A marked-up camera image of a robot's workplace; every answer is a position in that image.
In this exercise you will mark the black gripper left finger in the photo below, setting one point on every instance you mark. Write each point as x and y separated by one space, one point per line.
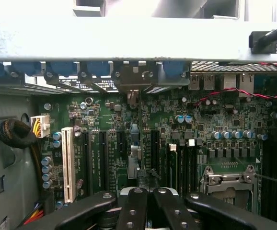
131 210

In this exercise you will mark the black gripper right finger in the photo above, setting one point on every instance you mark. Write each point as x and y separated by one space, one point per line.
174 213

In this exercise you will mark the CPU socket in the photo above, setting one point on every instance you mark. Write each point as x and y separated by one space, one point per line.
224 182

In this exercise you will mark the white expansion slot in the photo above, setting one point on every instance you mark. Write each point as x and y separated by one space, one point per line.
68 163

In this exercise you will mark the green motherboard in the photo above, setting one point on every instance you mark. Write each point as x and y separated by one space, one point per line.
167 112

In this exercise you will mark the white power connector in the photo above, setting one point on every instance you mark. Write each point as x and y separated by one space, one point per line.
42 122

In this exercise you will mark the black PC case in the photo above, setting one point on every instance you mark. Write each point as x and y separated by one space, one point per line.
129 36

